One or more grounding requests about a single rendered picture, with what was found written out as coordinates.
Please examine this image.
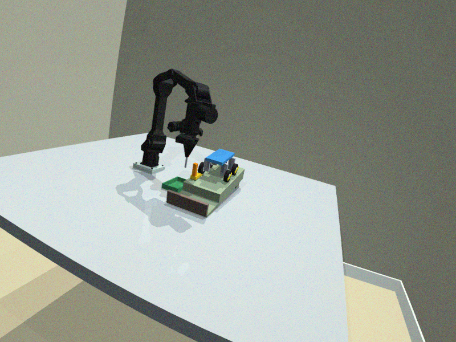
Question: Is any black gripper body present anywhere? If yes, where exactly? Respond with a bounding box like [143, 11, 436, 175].
[176, 117, 203, 145]

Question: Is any blue trolley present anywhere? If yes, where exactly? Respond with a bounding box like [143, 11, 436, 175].
[197, 149, 239, 182]

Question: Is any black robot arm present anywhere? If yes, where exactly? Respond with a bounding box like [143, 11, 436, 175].
[140, 69, 218, 168]

